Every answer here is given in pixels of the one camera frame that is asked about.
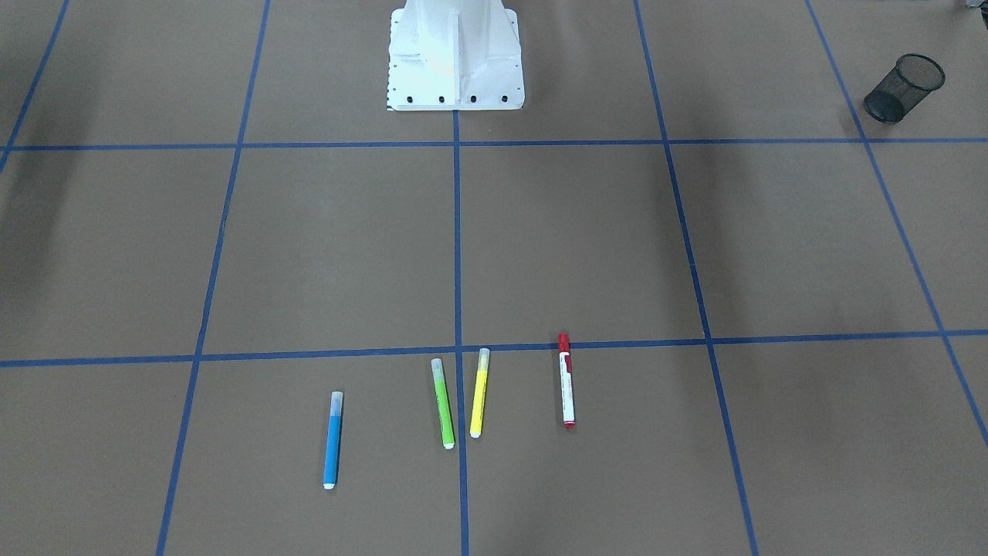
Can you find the red whiteboard marker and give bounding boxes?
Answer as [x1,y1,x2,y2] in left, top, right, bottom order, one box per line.
[557,332,576,429]

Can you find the blue highlighter marker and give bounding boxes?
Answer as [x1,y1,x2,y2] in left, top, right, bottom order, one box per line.
[323,391,343,490]

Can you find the yellow highlighter marker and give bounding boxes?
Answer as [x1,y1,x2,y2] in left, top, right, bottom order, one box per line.
[469,347,491,439]

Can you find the green highlighter marker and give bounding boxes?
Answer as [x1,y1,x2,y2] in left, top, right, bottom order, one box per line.
[430,358,455,450]

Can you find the black mesh pen cup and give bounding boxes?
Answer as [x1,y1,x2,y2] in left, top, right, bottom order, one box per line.
[862,53,946,124]

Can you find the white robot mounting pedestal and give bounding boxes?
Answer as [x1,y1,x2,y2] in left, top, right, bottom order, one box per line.
[386,1,526,110]

